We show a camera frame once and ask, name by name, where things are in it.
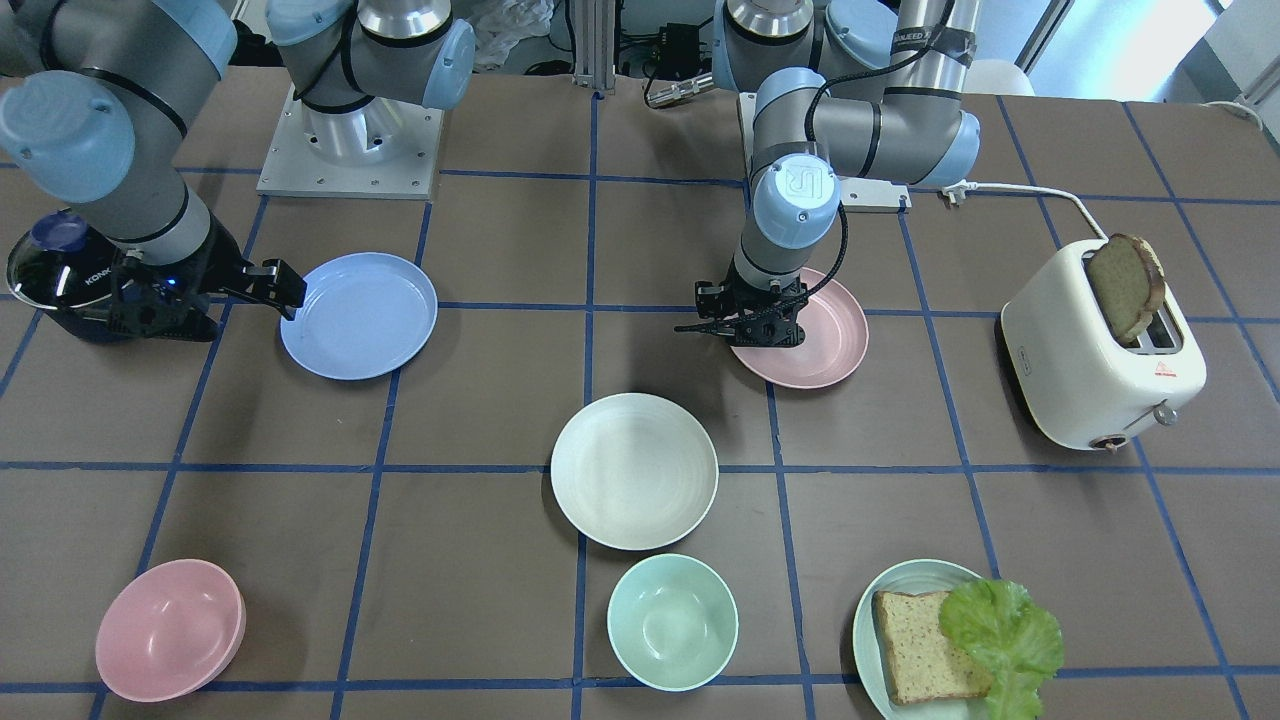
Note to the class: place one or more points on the green plate with food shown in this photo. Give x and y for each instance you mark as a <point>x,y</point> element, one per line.
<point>916,576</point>

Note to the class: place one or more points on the dark blue saucepan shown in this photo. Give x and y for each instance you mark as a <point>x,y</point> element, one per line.
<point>62,267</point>

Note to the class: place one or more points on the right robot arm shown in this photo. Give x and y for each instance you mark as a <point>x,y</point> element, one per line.
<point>106,94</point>

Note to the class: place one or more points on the green bowl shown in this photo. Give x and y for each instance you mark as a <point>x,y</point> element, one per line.
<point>672,622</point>

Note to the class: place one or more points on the blue plate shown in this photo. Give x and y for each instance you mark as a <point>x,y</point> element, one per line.
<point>364,315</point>

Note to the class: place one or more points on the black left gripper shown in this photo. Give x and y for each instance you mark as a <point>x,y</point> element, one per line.
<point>712,297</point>

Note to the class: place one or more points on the bread slice in toaster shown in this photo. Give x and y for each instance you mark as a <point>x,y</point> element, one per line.
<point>1128,282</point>

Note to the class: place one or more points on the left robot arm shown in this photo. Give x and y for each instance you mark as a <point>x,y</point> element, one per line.
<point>851,90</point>

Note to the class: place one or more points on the pink plate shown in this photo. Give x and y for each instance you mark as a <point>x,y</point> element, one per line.
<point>836,341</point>

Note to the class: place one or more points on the white toaster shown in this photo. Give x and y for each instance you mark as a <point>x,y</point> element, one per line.
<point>1082,388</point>

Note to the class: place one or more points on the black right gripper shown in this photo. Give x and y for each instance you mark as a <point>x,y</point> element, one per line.
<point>222,266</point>

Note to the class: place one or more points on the white plate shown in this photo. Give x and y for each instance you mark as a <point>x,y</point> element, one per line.
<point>634,472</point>

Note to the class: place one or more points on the green lettuce leaf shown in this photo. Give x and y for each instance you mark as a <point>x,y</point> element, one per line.
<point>999,626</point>

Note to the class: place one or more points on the white chair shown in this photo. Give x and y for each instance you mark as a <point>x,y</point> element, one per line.
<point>997,77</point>

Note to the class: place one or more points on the pink bowl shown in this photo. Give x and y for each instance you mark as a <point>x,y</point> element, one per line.
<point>170,631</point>

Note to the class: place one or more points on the bread slice on plate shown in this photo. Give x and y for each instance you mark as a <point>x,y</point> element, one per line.
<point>924,664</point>

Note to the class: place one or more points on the aluminium frame post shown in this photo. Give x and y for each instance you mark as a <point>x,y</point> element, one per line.
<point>594,49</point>

